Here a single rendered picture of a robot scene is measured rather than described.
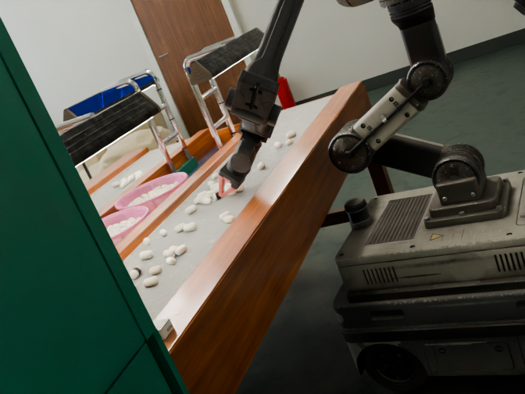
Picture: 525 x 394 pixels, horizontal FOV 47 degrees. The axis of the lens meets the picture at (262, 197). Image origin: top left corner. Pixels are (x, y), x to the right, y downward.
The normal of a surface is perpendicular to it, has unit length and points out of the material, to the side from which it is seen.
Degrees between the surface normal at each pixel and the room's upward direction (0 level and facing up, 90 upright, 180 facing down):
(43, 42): 90
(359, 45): 90
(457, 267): 89
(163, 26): 90
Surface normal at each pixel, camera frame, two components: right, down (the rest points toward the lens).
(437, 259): -0.41, 0.44
